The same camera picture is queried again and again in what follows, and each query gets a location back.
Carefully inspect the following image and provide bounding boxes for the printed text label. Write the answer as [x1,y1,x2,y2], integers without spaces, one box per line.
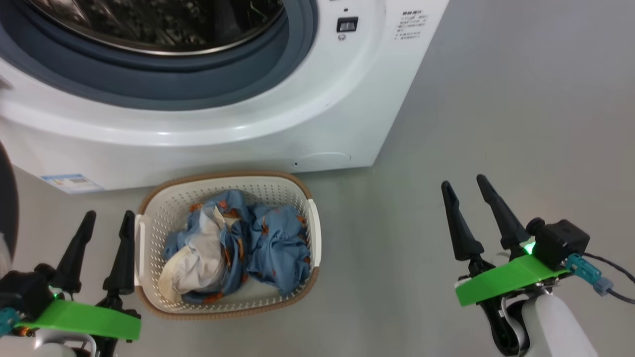
[395,10,430,41]

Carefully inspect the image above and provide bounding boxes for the camera cable teal plug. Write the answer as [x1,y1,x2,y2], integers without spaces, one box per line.
[0,307,20,338]
[566,253,635,304]

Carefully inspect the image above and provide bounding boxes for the black round glass washer door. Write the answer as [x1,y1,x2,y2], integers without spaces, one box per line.
[0,141,19,276]

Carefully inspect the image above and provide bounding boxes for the blue energy label sticker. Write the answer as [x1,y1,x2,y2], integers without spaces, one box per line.
[41,174,105,194]

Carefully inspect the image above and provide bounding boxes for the round white filter cover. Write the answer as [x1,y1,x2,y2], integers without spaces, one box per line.
[293,152,351,172]

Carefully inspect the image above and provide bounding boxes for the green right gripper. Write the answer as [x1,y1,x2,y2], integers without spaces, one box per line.
[441,175,569,357]

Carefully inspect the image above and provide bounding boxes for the left camera cable teal plug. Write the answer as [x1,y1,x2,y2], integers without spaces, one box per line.
[0,307,20,338]

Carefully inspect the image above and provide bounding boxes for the white front-load washing machine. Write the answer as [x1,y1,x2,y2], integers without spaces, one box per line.
[0,0,449,191]

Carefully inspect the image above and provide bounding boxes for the cream perforated laundry basket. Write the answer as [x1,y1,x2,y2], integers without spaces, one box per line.
[134,171,322,320]

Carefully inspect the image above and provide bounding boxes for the right camera cable teal plug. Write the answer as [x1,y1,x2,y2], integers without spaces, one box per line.
[566,253,635,304]

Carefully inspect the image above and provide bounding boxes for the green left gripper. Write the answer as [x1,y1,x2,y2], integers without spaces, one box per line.
[17,210,141,357]

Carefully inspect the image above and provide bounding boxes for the grey rubber door gasket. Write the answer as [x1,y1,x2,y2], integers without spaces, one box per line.
[0,0,318,111]

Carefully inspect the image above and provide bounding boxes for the perforated steel washer drum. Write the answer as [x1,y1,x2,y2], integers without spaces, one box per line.
[22,0,288,55]

